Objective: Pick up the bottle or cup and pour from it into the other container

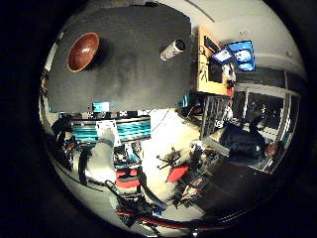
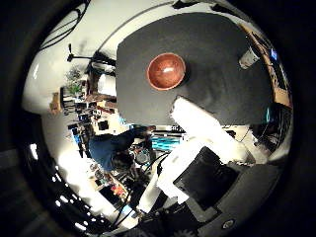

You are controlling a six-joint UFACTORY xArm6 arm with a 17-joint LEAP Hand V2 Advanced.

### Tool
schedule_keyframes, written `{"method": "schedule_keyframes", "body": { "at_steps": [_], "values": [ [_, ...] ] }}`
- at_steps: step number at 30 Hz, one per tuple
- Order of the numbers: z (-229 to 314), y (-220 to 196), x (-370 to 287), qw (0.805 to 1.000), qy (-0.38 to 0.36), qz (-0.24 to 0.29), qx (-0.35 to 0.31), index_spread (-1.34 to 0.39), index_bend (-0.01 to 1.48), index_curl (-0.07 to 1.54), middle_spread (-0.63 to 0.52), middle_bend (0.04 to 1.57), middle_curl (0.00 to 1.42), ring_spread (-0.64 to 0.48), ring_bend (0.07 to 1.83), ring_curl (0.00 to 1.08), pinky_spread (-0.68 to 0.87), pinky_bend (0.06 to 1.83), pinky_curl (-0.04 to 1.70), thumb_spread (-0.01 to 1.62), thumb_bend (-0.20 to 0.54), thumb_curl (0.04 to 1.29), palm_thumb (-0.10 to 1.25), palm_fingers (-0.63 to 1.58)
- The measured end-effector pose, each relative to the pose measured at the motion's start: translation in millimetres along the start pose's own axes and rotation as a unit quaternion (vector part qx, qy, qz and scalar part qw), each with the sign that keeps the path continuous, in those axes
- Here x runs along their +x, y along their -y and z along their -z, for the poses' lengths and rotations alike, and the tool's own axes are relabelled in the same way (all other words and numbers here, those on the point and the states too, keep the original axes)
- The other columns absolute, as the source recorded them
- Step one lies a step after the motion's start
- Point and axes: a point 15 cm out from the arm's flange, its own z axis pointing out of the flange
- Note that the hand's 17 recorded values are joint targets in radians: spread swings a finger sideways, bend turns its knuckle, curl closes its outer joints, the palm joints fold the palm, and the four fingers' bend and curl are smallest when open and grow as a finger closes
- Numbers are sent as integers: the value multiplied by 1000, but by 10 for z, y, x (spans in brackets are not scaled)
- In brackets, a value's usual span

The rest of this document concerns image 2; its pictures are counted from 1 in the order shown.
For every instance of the white printed drink can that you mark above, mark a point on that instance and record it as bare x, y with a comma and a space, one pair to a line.
248, 58

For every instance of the red-brown round bowl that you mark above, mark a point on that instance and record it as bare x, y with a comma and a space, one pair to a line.
166, 71

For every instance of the wooden desk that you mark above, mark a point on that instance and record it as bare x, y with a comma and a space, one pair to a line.
279, 89

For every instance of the person in blue shirt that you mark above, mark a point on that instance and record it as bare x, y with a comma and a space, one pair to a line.
107, 148

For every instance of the monitor with blue screen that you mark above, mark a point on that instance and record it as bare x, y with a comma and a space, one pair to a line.
274, 54

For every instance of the green potted plant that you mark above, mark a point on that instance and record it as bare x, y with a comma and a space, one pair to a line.
74, 86

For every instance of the black tripod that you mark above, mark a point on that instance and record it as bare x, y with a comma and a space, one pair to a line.
87, 58

